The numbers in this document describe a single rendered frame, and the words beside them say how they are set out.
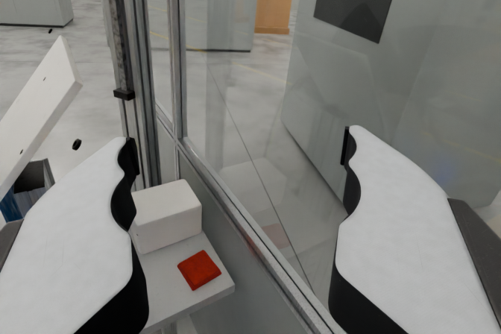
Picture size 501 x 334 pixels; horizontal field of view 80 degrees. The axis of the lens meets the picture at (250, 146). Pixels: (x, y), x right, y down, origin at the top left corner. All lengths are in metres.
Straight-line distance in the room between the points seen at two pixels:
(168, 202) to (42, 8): 7.05
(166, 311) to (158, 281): 0.08
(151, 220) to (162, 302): 0.18
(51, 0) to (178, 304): 7.18
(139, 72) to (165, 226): 0.40
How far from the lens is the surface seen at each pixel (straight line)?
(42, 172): 0.67
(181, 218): 0.80
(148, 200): 0.83
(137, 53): 0.84
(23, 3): 7.77
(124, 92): 0.87
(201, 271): 0.78
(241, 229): 0.72
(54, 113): 0.47
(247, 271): 0.79
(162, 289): 0.79
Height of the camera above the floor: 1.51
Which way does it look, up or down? 31 degrees down
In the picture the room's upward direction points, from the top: 6 degrees clockwise
